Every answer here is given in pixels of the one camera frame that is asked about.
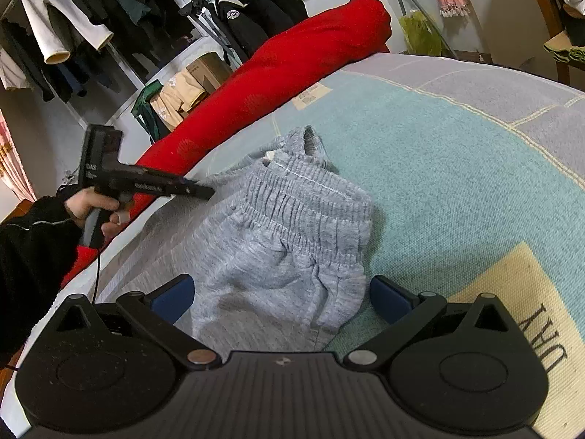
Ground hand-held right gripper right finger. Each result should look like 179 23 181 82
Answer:
343 277 526 371

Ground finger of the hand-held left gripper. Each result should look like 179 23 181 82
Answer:
171 175 215 201

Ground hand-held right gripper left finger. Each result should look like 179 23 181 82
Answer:
46 273 223 371

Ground grey sweatpants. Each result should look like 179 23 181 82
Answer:
189 125 373 353

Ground cardboard box with yellow clothes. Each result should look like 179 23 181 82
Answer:
151 71 208 131

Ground row of dark hanging clothes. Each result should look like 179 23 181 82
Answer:
0 0 206 104

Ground person's left hand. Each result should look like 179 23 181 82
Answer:
64 187 132 241

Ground green chair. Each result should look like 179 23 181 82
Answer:
130 80 172 142

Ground red quilt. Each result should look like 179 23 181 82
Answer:
59 0 392 290

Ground black jacket with badge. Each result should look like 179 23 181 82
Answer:
215 0 270 58

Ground plain black jacket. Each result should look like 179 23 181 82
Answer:
263 0 309 26

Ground yellow-green plastic bag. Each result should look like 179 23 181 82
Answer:
400 9 451 58

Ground green patterned cloth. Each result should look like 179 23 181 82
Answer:
544 34 585 62

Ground wooden chair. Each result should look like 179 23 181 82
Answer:
530 0 585 87

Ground left hand-held gripper cable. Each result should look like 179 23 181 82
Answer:
91 243 100 306

